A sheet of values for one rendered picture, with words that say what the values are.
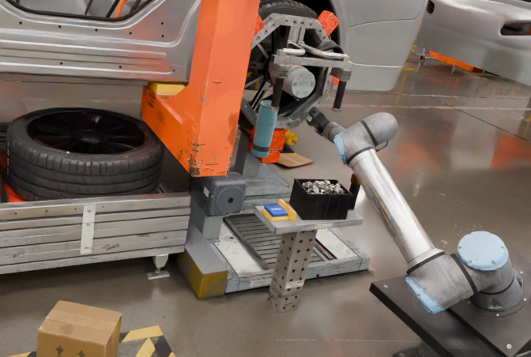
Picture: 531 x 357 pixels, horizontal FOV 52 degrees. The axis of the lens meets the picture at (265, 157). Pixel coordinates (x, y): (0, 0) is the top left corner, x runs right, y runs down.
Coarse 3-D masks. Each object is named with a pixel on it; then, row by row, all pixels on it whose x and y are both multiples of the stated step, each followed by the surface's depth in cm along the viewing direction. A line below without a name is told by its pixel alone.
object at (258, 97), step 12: (276, 36) 263; (312, 36) 269; (276, 48) 264; (264, 60) 265; (264, 72) 266; (312, 72) 283; (264, 84) 269; (288, 96) 291; (252, 108) 273; (288, 108) 283
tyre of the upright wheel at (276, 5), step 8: (264, 0) 255; (272, 0) 254; (280, 0) 254; (288, 0) 256; (264, 8) 250; (272, 8) 252; (280, 8) 254; (288, 8) 256; (296, 8) 258; (304, 8) 260; (264, 16) 251; (304, 16) 262; (312, 16) 264; (240, 112) 267; (240, 120) 269; (248, 128) 274
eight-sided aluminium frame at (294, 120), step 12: (276, 24) 246; (288, 24) 250; (300, 24) 253; (312, 24) 256; (264, 36) 246; (324, 36) 262; (252, 48) 246; (324, 72) 276; (324, 84) 274; (312, 96) 280; (324, 96) 277; (240, 108) 261; (300, 108) 278; (252, 120) 262; (288, 120) 273; (300, 120) 276
